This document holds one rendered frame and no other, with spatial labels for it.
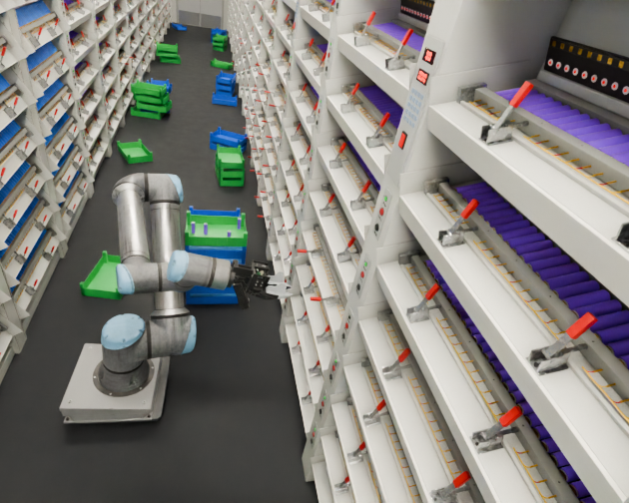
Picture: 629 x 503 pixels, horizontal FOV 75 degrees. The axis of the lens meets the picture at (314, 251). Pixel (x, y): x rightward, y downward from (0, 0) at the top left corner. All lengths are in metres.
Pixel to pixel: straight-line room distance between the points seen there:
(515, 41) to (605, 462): 0.66
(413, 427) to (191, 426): 1.17
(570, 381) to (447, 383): 0.24
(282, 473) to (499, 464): 1.21
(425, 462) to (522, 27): 0.81
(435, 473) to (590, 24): 0.82
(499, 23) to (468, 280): 0.44
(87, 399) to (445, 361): 1.41
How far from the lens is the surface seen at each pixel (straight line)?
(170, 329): 1.71
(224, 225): 2.26
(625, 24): 0.83
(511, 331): 0.63
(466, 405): 0.76
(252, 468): 1.82
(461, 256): 0.73
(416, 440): 0.92
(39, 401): 2.10
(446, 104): 0.83
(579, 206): 0.56
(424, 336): 0.84
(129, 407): 1.82
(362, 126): 1.23
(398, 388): 0.98
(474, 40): 0.83
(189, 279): 1.21
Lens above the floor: 1.64
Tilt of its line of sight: 35 degrees down
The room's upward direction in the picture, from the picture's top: 12 degrees clockwise
